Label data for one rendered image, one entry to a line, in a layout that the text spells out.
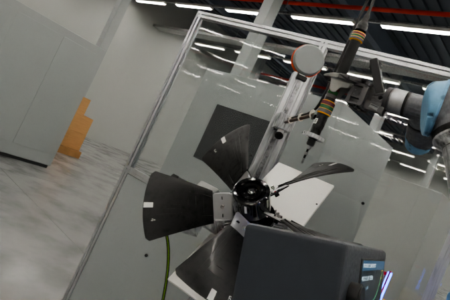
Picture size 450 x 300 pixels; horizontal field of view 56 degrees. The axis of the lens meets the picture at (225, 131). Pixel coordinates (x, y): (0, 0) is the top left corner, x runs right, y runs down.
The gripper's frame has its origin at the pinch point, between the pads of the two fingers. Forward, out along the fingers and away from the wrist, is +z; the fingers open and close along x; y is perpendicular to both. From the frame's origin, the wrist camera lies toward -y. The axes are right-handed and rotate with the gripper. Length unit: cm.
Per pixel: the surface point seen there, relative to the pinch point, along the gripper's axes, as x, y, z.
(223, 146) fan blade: 9.9, 33.9, 31.5
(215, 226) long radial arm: 10, 61, 21
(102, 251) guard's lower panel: 70, 117, 115
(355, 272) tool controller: -78, 43, -43
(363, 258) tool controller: -75, 42, -42
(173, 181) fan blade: -11, 51, 31
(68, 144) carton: 477, 144, 664
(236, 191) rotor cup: -7.1, 45.5, 10.4
